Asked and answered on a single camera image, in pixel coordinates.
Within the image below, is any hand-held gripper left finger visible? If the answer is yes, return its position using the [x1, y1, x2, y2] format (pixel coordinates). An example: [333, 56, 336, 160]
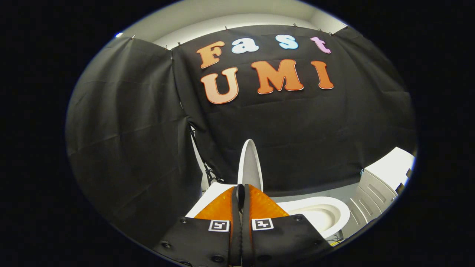
[153, 185, 242, 267]

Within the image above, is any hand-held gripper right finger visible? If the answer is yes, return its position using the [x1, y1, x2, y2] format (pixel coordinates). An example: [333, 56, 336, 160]
[241, 184, 331, 267]

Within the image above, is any white toilet lid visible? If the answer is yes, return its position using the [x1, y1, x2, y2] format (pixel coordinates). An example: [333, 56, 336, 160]
[237, 139, 264, 192]

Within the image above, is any white toilet tank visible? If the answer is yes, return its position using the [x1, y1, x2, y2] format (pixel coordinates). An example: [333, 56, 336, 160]
[185, 182, 239, 219]

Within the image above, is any white toilet bowl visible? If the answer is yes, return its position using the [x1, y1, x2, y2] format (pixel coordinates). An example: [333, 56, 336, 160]
[276, 196, 351, 240]

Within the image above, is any black backdrop stand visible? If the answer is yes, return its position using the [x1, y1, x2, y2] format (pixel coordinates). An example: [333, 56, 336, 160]
[189, 123, 225, 186]

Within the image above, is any black backdrop cloth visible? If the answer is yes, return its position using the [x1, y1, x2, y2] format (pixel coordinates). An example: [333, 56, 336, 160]
[66, 24, 418, 250]

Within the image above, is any white drawer cabinet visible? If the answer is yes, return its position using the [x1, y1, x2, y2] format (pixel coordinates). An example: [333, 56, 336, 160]
[341, 147, 416, 239]

